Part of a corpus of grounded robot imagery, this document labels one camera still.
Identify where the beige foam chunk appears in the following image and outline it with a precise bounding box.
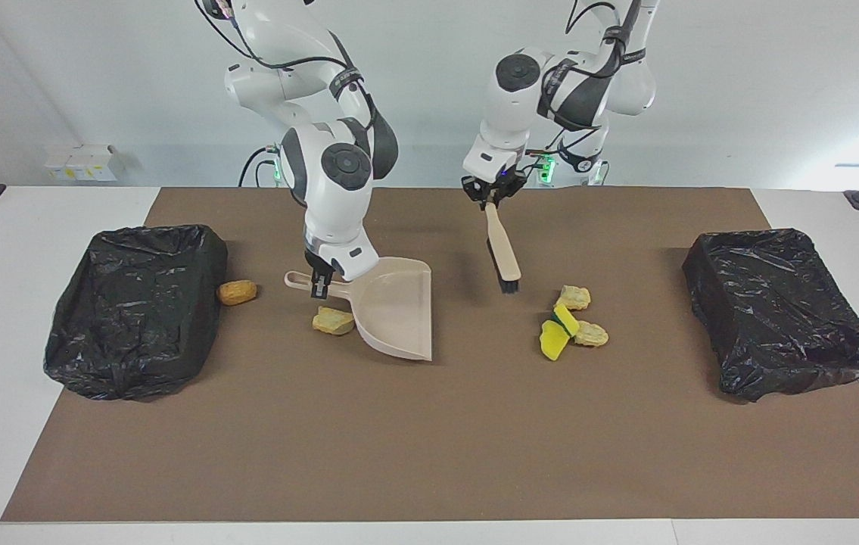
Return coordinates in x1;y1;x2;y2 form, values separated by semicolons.
556;285;593;311
312;306;356;336
573;320;610;348

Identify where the beige plastic dustpan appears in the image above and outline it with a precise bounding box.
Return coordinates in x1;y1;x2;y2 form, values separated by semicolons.
283;257;434;363

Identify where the large brown table mat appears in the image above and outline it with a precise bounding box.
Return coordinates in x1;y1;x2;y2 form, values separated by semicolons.
0;187;859;523

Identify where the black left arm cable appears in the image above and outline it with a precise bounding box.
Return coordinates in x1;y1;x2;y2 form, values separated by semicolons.
539;0;646;169

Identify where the notched yellow sponge piece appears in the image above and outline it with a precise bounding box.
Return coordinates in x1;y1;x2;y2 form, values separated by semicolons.
540;319;571;363

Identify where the orange-brown nugget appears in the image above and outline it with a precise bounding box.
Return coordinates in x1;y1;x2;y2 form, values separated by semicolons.
216;279;258;307

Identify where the white wall socket box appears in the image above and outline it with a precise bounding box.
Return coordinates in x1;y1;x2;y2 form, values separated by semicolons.
43;144;127;183

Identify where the black bag-lined bin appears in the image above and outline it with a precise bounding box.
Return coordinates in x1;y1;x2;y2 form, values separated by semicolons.
682;228;859;403
43;224;229;402

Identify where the black right base cable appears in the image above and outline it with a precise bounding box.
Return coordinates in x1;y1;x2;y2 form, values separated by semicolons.
238;146;282;188

